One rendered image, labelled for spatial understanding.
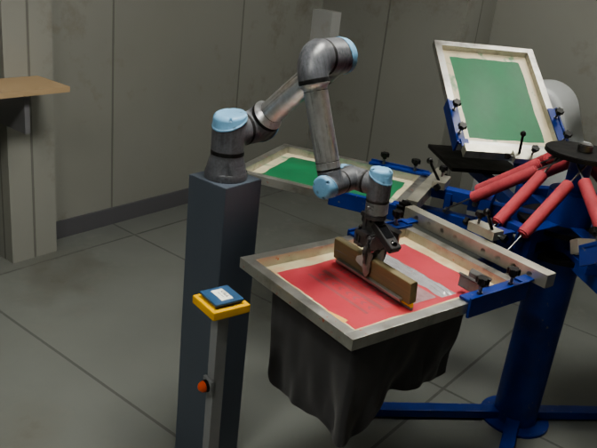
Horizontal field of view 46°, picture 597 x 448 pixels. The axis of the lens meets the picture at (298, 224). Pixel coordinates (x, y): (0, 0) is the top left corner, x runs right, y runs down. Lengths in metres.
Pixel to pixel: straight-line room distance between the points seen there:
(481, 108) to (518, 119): 0.20
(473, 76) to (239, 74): 2.23
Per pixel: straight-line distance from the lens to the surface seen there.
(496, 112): 3.91
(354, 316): 2.18
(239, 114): 2.42
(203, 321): 2.64
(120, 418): 3.27
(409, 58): 5.90
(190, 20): 5.25
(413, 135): 5.94
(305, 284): 2.33
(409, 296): 2.24
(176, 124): 5.32
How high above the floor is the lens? 1.99
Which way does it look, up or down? 22 degrees down
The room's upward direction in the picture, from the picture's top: 7 degrees clockwise
